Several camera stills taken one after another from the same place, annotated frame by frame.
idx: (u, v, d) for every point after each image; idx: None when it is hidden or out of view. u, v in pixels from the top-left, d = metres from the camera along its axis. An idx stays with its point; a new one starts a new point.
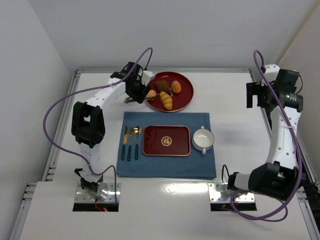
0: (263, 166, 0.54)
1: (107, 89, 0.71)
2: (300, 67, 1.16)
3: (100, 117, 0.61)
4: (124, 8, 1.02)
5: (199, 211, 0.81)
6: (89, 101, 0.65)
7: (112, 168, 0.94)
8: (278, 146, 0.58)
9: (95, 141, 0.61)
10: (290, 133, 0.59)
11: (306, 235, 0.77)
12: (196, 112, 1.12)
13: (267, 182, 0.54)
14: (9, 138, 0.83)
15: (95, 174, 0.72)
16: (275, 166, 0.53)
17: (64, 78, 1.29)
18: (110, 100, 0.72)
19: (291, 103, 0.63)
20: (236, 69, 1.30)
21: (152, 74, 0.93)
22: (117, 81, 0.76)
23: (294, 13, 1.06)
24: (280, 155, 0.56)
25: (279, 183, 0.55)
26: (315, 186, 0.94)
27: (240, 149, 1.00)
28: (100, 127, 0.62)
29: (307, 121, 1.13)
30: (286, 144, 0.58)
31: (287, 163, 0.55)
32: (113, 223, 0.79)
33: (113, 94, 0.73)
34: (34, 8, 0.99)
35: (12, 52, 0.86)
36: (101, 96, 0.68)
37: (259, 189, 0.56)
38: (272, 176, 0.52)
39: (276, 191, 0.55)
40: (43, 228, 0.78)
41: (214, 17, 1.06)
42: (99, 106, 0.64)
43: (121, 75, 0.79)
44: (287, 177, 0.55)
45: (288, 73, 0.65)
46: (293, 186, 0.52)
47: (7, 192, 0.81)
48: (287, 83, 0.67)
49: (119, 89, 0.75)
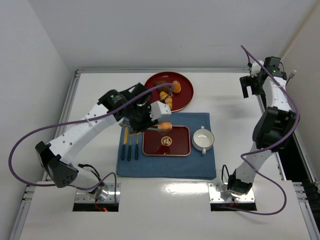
0: (264, 113, 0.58)
1: (80, 128, 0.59)
2: (299, 67, 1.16)
3: (60, 168, 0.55)
4: (124, 8, 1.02)
5: (199, 211, 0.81)
6: (53, 144, 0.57)
7: (112, 174, 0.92)
8: (274, 98, 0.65)
9: (60, 183, 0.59)
10: (281, 90, 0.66)
11: (307, 235, 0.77)
12: (196, 112, 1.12)
13: (270, 124, 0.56)
14: (10, 138, 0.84)
15: (89, 189, 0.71)
16: (275, 109, 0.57)
17: (64, 78, 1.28)
18: (86, 140, 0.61)
19: (278, 75, 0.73)
20: (236, 69, 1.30)
21: (167, 111, 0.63)
22: (100, 115, 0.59)
23: (294, 12, 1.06)
24: (276, 103, 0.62)
25: (277, 130, 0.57)
26: (315, 186, 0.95)
27: (241, 149, 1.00)
28: (66, 175, 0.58)
29: (306, 121, 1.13)
30: (280, 97, 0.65)
31: (283, 107, 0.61)
32: (113, 223, 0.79)
33: (92, 131, 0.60)
34: (34, 8, 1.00)
35: (12, 51, 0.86)
36: (70, 138, 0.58)
37: (263, 134, 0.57)
38: (273, 116, 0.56)
39: (277, 135, 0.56)
40: (43, 228, 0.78)
41: (213, 17, 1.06)
42: (59, 154, 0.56)
43: (113, 102, 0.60)
44: (283, 122, 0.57)
45: (272, 58, 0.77)
46: (290, 126, 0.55)
47: (7, 192, 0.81)
48: (272, 66, 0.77)
49: (101, 124, 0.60)
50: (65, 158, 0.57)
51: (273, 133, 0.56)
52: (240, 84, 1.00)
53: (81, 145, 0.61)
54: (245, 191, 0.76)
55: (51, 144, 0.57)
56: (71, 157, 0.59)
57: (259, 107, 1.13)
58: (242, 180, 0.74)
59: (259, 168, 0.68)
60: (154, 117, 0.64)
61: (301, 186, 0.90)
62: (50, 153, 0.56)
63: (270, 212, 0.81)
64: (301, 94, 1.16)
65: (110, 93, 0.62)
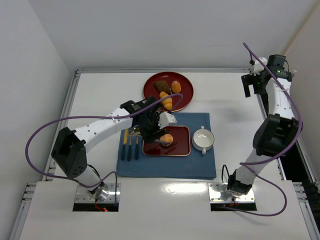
0: (265, 120, 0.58)
1: (106, 122, 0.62)
2: (299, 68, 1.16)
3: (80, 155, 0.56)
4: (124, 8, 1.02)
5: (199, 211, 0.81)
6: (78, 131, 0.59)
7: (113, 173, 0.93)
8: (276, 104, 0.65)
9: (70, 173, 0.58)
10: (284, 94, 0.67)
11: (307, 235, 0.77)
12: (196, 112, 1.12)
13: (272, 132, 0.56)
14: (10, 137, 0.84)
15: (90, 187, 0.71)
16: (277, 116, 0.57)
17: (64, 78, 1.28)
18: (105, 136, 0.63)
19: (282, 76, 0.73)
20: (236, 69, 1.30)
21: (173, 120, 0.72)
22: (124, 115, 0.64)
23: (294, 13, 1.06)
24: (279, 110, 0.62)
25: (279, 138, 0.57)
26: (315, 186, 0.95)
27: (241, 149, 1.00)
28: (79, 165, 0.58)
29: (306, 121, 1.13)
30: (284, 102, 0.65)
31: (286, 114, 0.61)
32: (113, 223, 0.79)
33: (113, 128, 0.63)
34: (35, 8, 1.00)
35: (12, 52, 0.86)
36: (97, 128, 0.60)
37: (264, 142, 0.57)
38: (275, 124, 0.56)
39: (279, 143, 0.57)
40: (43, 228, 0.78)
41: (213, 18, 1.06)
42: (84, 140, 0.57)
43: (133, 108, 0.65)
44: (286, 129, 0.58)
45: (277, 56, 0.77)
46: (293, 134, 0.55)
47: (7, 192, 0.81)
48: (277, 64, 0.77)
49: (122, 124, 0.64)
50: (88, 144, 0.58)
51: (275, 140, 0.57)
52: (242, 83, 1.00)
53: (100, 139, 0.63)
54: (245, 191, 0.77)
55: (76, 130, 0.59)
56: (90, 147, 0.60)
57: (259, 108, 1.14)
58: (242, 182, 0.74)
59: (259, 172, 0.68)
60: (162, 125, 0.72)
61: (301, 186, 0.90)
62: (75, 138, 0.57)
63: (271, 212, 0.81)
64: (301, 94, 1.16)
65: (130, 102, 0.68)
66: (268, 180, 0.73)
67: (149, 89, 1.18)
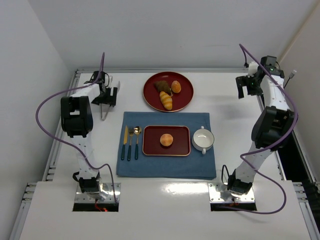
0: (262, 112, 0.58)
1: (86, 88, 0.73)
2: (299, 68, 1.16)
3: (88, 107, 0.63)
4: (124, 8, 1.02)
5: (199, 211, 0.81)
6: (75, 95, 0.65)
7: (106, 167, 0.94)
8: (272, 97, 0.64)
9: (88, 128, 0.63)
10: (278, 89, 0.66)
11: (307, 235, 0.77)
12: (196, 112, 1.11)
13: (269, 125, 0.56)
14: (10, 137, 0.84)
15: (92, 168, 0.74)
16: (274, 108, 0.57)
17: (64, 78, 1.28)
18: (92, 96, 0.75)
19: (275, 73, 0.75)
20: (236, 70, 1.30)
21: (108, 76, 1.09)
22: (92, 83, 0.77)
23: (294, 13, 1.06)
24: (275, 102, 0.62)
25: (276, 129, 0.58)
26: (315, 186, 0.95)
27: (242, 149, 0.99)
28: (91, 117, 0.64)
29: (307, 121, 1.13)
30: (278, 96, 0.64)
31: (282, 106, 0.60)
32: (113, 223, 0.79)
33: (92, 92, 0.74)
34: (34, 8, 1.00)
35: (12, 52, 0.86)
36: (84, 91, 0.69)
37: (262, 135, 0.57)
38: (272, 116, 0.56)
39: (277, 135, 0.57)
40: (42, 229, 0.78)
41: (213, 18, 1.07)
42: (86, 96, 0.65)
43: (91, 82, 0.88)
44: (282, 121, 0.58)
45: (268, 58, 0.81)
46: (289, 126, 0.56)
47: (7, 192, 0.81)
48: (269, 64, 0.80)
49: (96, 88, 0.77)
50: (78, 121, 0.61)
51: (271, 132, 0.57)
52: (236, 84, 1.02)
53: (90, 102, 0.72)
54: (245, 190, 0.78)
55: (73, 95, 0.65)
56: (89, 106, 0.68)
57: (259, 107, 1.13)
58: (242, 180, 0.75)
59: (259, 168, 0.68)
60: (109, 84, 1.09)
61: (301, 186, 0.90)
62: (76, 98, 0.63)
63: (270, 210, 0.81)
64: (301, 94, 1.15)
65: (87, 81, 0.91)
66: (268, 178, 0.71)
67: (149, 89, 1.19)
